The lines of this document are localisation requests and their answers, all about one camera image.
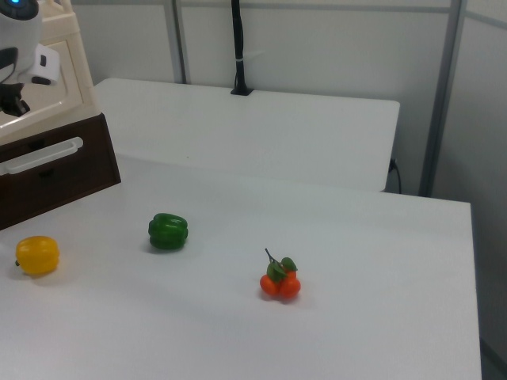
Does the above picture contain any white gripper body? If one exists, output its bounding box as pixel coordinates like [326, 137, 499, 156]
[27, 42, 62, 86]

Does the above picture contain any cream cabinet door panel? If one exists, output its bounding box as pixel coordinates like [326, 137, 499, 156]
[0, 36, 86, 132]

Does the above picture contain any dark brown wooden box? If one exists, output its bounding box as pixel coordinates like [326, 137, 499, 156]
[0, 112, 122, 231]

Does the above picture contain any yellow bell pepper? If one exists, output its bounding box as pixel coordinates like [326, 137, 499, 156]
[14, 235, 60, 276]

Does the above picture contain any black pole with clamp base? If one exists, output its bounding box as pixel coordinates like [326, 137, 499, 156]
[230, 0, 255, 97]

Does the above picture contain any green bell pepper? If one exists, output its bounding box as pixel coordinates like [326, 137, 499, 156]
[148, 212, 190, 252]

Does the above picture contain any white side table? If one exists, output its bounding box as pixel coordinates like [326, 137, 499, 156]
[93, 78, 401, 193]

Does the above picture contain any orange fruit cluster with leaves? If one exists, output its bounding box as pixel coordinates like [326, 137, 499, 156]
[259, 248, 302, 302]

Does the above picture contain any white bar handle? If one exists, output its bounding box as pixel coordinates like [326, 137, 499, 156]
[0, 136, 85, 176]

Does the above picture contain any slim grey partition post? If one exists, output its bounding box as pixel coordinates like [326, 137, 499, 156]
[165, 0, 189, 85]

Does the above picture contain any black power cable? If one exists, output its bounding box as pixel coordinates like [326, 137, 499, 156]
[389, 157, 402, 195]

